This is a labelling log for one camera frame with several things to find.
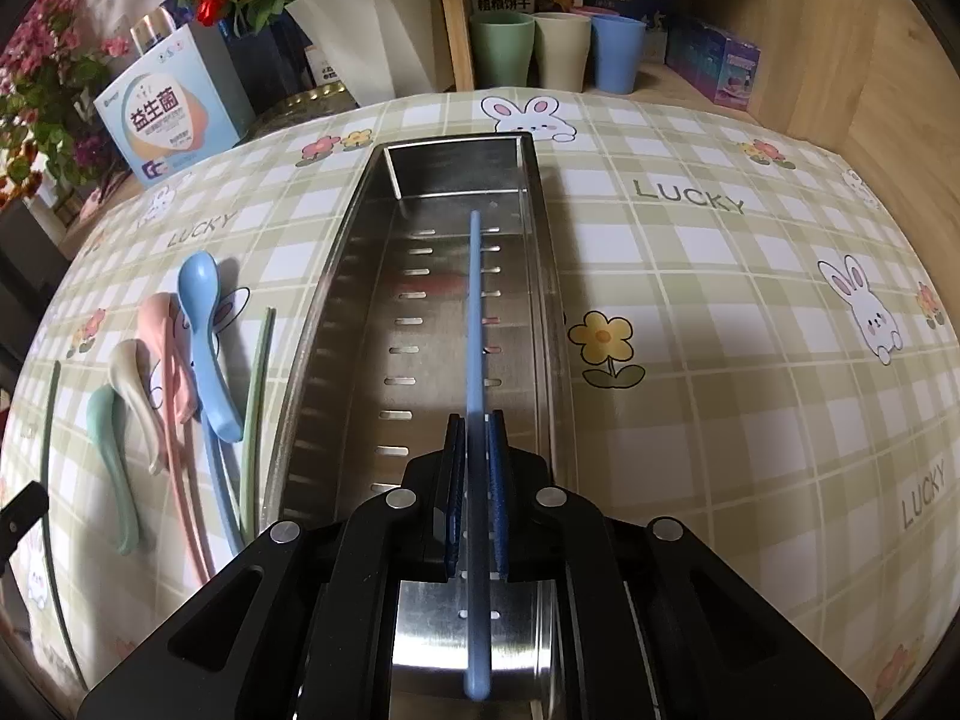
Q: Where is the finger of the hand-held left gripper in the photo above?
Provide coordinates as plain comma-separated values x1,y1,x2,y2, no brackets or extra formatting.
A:
0,480,50,565

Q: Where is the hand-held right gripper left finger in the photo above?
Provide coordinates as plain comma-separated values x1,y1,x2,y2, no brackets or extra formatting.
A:
79,414,466,720

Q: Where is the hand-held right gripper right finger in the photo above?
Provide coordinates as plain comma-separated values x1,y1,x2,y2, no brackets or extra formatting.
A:
487,416,875,720

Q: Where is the green spoon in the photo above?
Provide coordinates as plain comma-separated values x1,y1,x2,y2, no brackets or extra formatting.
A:
85,387,141,556

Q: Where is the stainless steel utensil tray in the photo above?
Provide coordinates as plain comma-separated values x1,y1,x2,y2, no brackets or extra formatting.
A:
259,131,575,720

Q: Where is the cream spoon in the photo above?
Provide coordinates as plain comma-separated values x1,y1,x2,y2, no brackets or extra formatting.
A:
109,340,167,475

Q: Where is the blue chopstick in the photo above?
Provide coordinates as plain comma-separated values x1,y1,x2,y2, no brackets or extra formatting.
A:
198,420,245,553
466,210,494,701

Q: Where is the pink spoon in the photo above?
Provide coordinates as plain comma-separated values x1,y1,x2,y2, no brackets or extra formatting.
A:
137,292,200,422

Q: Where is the green chopstick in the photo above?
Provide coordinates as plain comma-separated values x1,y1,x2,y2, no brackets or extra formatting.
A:
241,306,276,542
40,360,88,691

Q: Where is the pink chopstick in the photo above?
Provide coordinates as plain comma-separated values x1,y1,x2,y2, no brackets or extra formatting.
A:
177,360,220,578
163,360,211,587

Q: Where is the checked rabbit print tablecloth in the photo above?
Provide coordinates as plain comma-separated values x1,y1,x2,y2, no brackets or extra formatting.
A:
0,90,960,720

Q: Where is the blue spoon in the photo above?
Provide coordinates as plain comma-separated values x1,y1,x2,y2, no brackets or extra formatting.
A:
177,253,245,444

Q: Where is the gold tin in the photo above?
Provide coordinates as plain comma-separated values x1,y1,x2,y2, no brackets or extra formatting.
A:
251,82,362,138

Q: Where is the light blue labelled box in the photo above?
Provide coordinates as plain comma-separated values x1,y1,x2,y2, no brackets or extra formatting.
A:
94,22,257,189

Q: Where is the pink flower plant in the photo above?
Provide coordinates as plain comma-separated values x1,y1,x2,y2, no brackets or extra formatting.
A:
0,0,133,205

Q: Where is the green cup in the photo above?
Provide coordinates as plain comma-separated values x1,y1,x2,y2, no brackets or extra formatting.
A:
470,11,536,92

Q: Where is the beige cup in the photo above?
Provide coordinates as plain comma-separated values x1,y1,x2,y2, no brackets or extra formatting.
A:
533,12,594,93

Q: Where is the blue cup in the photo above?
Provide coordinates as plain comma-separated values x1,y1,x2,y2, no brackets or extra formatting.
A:
590,14,648,95

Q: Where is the white flower pot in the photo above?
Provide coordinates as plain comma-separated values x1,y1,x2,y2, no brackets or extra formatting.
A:
285,0,455,108

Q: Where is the dark navy box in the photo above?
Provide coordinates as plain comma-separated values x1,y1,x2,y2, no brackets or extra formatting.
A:
223,15,317,115

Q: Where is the purple box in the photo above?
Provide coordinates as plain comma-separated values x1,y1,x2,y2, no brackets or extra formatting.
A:
664,15,763,108

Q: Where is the wooden shelf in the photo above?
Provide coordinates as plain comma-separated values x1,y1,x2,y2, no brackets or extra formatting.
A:
435,0,960,230

